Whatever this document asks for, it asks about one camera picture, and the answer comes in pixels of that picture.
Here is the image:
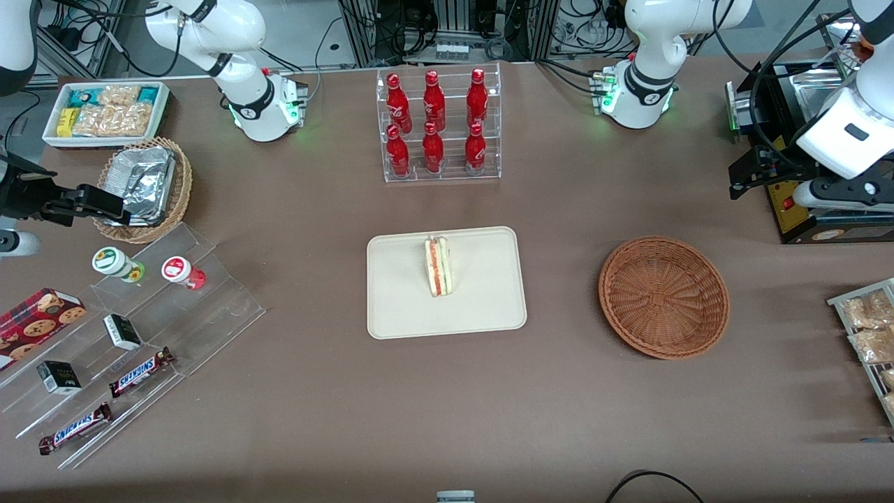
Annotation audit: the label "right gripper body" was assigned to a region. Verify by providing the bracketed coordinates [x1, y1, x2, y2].
[0, 154, 54, 219]

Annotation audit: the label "triangle sandwich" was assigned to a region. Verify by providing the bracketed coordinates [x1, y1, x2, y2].
[424, 235, 454, 298]

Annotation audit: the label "small tan wicker basket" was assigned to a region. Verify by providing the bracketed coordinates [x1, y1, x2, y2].
[91, 136, 194, 245]

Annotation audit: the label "large brown wicker basket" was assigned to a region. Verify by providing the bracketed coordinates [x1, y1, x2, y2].
[599, 236, 731, 360]

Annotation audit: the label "beige plastic tray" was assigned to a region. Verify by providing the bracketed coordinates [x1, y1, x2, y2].
[367, 226, 527, 340]

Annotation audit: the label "aluminium foil containers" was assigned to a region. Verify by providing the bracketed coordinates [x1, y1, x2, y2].
[103, 145, 177, 226]

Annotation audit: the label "steel warmer pan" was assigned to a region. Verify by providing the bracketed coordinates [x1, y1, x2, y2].
[789, 68, 851, 123]

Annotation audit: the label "green lid cup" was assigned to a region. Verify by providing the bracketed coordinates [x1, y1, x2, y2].
[91, 247, 147, 283]

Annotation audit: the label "black yellow food warmer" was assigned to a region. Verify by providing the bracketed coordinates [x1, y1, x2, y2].
[725, 13, 894, 245]

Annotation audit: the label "large rice cracker bag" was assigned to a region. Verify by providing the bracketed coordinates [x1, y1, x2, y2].
[72, 103, 152, 138]

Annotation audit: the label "red lid cup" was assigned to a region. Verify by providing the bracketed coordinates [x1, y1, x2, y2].
[161, 256, 207, 291]

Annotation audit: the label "small rice cracker bag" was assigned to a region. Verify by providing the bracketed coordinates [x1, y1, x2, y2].
[98, 84, 142, 107]

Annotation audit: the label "red cookie box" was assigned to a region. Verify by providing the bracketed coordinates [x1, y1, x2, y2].
[0, 287, 89, 372]

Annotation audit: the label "white snack bin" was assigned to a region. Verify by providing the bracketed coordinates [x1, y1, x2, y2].
[42, 80, 173, 152]

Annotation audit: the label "small black box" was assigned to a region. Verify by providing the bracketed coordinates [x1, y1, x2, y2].
[103, 314, 143, 351]
[36, 360, 83, 396]

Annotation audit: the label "clear acrylic stepped display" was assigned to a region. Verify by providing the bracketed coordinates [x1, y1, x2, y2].
[0, 222, 268, 470]

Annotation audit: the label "Snickers bar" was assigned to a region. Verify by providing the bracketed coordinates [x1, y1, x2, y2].
[38, 402, 113, 456]
[108, 347, 176, 400]

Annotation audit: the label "red cola bottle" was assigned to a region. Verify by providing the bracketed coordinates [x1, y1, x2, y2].
[422, 70, 447, 133]
[386, 73, 413, 134]
[464, 122, 488, 173]
[386, 124, 411, 176]
[466, 68, 489, 131]
[421, 122, 445, 175]

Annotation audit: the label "clear acrylic bottle rack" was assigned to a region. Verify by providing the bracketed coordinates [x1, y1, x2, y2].
[375, 63, 502, 184]

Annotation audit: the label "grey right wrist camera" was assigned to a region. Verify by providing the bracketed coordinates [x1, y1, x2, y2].
[0, 232, 41, 258]

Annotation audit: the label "black cable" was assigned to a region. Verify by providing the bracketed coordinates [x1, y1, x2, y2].
[603, 469, 703, 503]

